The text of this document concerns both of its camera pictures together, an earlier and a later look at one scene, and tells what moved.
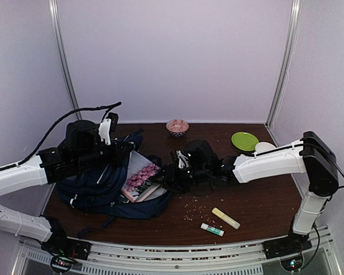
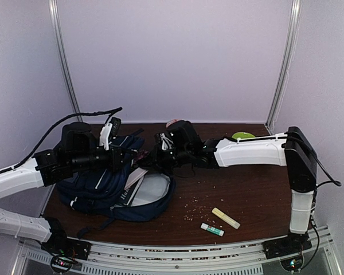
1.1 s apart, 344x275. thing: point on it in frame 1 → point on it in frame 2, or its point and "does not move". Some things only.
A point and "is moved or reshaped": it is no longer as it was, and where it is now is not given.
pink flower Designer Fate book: [144, 179] is moved or reshaped
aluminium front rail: [231, 259] does not move
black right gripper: [170, 177] → [156, 155]
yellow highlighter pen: [225, 217] does not move
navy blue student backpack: [98, 192] is moved or reshaped
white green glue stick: [212, 230] does not move
